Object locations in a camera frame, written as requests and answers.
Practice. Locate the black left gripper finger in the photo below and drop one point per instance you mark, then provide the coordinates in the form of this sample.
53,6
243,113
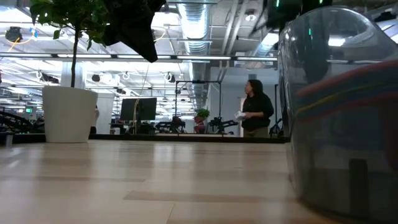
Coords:
140,37

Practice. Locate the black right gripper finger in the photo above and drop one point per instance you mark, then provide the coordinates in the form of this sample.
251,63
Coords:
314,56

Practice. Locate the black tray with measuring cups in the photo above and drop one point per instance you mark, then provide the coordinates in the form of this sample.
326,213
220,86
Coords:
342,186

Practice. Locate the black background robot arm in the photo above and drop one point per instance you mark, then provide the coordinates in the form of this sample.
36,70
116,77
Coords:
222,124
15,119
174,124

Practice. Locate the green potted plant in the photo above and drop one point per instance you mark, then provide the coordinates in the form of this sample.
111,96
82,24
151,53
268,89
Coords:
77,12

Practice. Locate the black computer monitor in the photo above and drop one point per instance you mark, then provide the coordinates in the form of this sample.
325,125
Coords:
140,109

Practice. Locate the person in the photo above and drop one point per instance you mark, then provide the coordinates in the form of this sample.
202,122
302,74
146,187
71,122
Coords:
258,109

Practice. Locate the white paper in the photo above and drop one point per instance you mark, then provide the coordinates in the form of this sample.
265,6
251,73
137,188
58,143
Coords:
240,115

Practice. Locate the small background plant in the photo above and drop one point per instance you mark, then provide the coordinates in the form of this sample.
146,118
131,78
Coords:
202,113

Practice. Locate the white plant pot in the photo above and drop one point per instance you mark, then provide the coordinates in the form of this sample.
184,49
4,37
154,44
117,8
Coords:
70,118

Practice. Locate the green exit sign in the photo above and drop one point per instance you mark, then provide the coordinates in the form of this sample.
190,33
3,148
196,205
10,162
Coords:
28,110

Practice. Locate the silver ventilation duct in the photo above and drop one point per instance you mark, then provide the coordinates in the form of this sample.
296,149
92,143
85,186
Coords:
194,21

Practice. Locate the black background rig frame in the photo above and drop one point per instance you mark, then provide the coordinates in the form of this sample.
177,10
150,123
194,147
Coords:
199,81

